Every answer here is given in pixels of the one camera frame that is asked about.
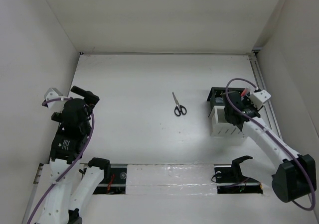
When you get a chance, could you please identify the orange pen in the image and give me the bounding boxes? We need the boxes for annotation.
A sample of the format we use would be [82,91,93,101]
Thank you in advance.
[241,88,251,97]

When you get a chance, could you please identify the black handled scissors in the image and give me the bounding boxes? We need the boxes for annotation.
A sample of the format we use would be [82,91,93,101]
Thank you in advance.
[172,92,187,117]

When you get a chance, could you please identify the paper clip jar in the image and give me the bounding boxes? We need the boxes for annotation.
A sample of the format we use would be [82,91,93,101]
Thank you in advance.
[215,97,224,105]

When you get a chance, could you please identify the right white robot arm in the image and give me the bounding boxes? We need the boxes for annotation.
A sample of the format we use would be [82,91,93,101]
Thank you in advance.
[222,90,317,203]

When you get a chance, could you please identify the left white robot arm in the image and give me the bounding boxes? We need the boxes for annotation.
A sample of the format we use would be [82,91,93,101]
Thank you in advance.
[27,86,111,224]

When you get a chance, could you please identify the white organizer box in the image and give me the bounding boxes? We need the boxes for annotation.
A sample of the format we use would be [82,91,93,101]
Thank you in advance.
[209,106,245,138]

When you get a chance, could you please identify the black organizer box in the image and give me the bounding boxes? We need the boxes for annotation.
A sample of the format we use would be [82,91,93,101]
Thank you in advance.
[207,87,251,110]

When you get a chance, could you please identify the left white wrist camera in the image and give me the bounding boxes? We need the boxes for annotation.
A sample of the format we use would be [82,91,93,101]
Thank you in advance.
[41,88,64,109]

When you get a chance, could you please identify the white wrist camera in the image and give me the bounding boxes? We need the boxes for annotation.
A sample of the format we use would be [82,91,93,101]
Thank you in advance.
[41,88,64,109]
[249,90,271,109]

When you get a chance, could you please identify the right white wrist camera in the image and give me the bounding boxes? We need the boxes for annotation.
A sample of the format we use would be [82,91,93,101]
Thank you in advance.
[249,90,271,109]

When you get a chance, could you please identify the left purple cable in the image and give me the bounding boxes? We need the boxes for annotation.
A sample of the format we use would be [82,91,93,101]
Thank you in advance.
[26,96,95,224]

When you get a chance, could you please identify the purple cable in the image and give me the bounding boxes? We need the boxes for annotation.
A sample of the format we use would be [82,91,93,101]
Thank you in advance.
[26,96,95,224]
[225,78,316,211]

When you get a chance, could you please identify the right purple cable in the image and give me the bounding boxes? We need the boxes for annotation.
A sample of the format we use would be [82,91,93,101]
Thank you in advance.
[225,78,316,211]

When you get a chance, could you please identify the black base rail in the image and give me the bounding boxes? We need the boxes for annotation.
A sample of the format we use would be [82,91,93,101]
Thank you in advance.
[94,164,263,196]

